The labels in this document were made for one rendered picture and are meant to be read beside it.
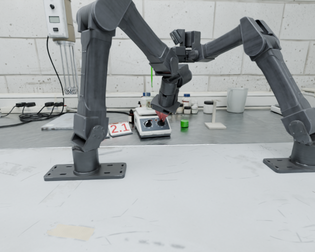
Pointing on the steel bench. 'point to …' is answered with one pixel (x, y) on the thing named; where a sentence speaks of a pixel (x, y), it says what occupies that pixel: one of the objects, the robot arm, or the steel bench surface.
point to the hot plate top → (144, 111)
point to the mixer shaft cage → (68, 74)
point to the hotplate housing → (149, 131)
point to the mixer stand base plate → (60, 122)
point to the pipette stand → (214, 118)
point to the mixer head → (60, 22)
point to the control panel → (153, 125)
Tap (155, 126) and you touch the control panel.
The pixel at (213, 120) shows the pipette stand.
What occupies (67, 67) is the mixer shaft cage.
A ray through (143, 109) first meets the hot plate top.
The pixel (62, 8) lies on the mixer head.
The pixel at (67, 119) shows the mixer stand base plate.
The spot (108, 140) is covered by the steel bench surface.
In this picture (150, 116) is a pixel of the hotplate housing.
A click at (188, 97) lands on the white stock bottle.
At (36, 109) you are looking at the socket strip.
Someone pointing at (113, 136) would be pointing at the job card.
